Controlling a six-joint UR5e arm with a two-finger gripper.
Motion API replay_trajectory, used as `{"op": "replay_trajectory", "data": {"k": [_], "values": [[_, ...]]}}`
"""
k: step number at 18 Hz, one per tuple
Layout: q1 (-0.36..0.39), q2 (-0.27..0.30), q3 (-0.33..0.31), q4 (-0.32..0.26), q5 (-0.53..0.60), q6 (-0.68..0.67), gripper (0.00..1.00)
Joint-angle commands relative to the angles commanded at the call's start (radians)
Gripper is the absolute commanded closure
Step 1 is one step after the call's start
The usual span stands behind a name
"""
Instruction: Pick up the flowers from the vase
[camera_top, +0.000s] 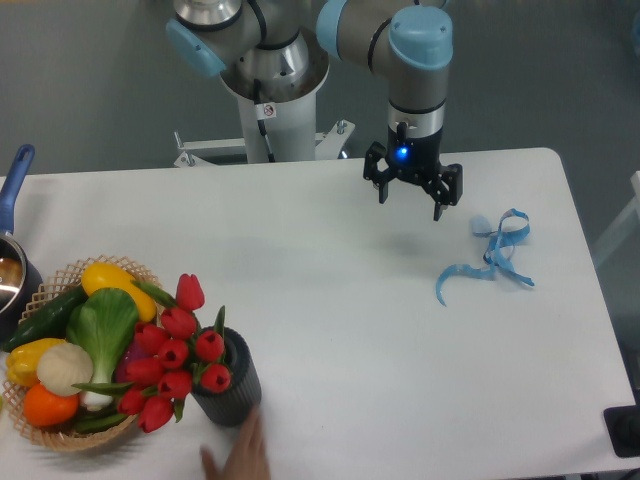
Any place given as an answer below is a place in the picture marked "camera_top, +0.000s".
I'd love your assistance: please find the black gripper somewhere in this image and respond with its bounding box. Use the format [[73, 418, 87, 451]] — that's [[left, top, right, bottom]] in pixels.
[[363, 122, 463, 221]]

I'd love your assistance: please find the dark ribbed vase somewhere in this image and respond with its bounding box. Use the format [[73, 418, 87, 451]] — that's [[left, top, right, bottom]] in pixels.
[[191, 327, 262, 427]]

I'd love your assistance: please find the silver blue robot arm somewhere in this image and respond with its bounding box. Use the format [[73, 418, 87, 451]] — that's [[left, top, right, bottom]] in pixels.
[[165, 1, 463, 213]]

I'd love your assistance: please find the person's hand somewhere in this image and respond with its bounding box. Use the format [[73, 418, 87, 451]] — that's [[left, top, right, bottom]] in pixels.
[[200, 407, 271, 480]]

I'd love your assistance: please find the blue measuring tape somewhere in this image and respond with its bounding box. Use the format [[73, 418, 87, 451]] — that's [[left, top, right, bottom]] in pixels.
[[434, 208, 535, 306]]

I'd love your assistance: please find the red tulip bouquet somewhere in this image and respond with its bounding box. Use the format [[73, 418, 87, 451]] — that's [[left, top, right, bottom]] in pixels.
[[74, 273, 233, 434]]

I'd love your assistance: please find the black device at table edge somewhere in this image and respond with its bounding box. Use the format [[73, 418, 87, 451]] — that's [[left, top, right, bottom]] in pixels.
[[603, 405, 639, 458]]

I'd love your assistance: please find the purple eggplant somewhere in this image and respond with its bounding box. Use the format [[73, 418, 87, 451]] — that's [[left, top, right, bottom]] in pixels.
[[113, 341, 148, 383]]

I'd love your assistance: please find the green bok choy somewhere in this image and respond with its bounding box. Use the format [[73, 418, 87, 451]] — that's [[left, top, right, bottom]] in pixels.
[[66, 288, 139, 384]]

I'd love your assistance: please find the woven wicker basket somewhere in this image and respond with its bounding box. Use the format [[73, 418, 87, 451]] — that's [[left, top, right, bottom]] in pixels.
[[1, 255, 160, 452]]

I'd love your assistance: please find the green cucumber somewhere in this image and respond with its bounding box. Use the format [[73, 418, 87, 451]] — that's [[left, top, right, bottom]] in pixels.
[[1, 286, 87, 352]]

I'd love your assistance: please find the white garlic bulb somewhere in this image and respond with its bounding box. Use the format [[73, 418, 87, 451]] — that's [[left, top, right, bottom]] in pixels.
[[36, 343, 94, 397]]

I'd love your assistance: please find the yellow bell pepper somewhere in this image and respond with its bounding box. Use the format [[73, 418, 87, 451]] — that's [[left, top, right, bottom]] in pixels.
[[6, 338, 65, 388]]

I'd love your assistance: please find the orange fruit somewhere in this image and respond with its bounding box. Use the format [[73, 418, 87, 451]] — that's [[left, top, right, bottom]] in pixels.
[[23, 383, 79, 427]]

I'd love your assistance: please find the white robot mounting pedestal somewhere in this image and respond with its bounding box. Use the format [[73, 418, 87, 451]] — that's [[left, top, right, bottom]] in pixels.
[[173, 59, 357, 169]]

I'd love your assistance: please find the blue handled saucepan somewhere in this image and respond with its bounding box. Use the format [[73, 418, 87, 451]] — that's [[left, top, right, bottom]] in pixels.
[[1, 144, 42, 342]]

